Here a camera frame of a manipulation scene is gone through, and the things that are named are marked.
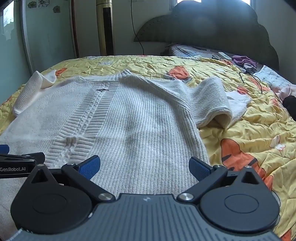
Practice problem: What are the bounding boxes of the white knit sweater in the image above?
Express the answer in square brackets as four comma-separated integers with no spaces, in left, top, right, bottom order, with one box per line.
[1,70,251,195]

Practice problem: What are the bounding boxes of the yellow carrot print quilt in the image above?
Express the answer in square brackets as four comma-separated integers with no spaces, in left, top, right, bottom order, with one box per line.
[0,54,296,241]

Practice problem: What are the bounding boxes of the black garment at edge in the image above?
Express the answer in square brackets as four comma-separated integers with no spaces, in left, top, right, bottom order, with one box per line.
[282,95,296,121]

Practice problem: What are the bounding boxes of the white patterned pillow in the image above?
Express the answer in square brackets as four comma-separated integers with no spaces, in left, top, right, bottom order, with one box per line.
[254,65,292,90]

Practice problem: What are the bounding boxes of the glass sliding wardrobe door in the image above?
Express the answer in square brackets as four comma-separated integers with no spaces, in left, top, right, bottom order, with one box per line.
[1,1,77,102]

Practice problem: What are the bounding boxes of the purple cloth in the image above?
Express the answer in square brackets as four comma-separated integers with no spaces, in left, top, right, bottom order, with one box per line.
[231,55,256,68]

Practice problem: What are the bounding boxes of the white remote control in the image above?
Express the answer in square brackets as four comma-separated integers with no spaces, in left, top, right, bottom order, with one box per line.
[218,52,232,60]

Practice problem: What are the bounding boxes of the plaid pillow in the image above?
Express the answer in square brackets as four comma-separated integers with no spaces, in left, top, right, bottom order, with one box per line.
[168,44,223,60]

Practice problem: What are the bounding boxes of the dark upholstered headboard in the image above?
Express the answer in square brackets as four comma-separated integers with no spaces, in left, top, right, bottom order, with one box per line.
[134,1,279,70]

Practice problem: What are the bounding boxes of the gold tower air conditioner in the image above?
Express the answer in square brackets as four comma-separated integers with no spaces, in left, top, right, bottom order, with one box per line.
[96,0,114,56]

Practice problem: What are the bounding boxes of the black cable on bed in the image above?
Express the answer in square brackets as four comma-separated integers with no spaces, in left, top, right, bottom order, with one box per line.
[238,69,266,94]

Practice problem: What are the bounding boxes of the black power cable on wall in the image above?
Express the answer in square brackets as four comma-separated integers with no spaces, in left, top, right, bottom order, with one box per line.
[129,0,146,56]

